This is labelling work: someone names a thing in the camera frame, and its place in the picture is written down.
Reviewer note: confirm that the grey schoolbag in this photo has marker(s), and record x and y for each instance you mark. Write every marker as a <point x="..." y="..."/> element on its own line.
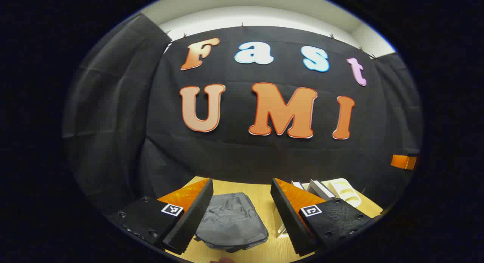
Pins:
<point x="230" y="221"/>

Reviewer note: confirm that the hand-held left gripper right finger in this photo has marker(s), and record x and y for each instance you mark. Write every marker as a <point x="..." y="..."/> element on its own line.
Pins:
<point x="287" y="217"/>

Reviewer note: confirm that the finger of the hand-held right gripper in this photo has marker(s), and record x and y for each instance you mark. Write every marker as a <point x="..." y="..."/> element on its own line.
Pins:
<point x="402" y="161"/>

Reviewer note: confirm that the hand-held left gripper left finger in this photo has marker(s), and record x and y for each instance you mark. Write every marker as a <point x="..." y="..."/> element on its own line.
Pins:
<point x="196" y="214"/>

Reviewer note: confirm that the white plastic bookshelf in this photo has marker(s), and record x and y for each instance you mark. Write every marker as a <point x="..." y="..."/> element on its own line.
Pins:
<point x="344" y="191"/>

